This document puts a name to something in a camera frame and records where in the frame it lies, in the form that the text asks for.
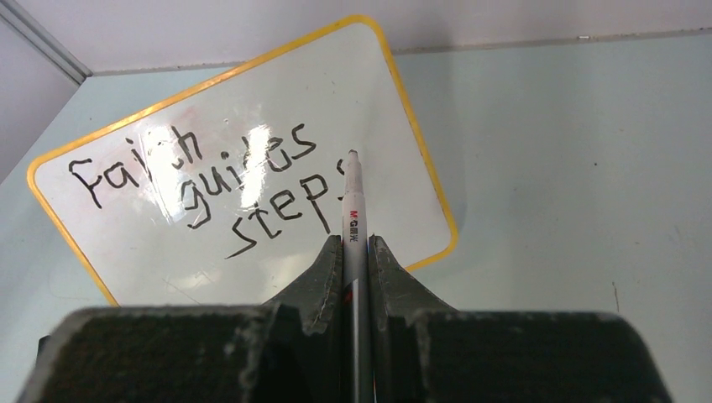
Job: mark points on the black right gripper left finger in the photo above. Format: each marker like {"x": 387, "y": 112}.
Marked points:
{"x": 289, "y": 348}

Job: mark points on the black whiteboard marker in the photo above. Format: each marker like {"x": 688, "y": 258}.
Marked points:
{"x": 358, "y": 370}

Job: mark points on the white whiteboard yellow frame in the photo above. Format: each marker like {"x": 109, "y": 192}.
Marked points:
{"x": 225, "y": 192}

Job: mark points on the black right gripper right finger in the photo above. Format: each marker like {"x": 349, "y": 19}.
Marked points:
{"x": 396, "y": 298}

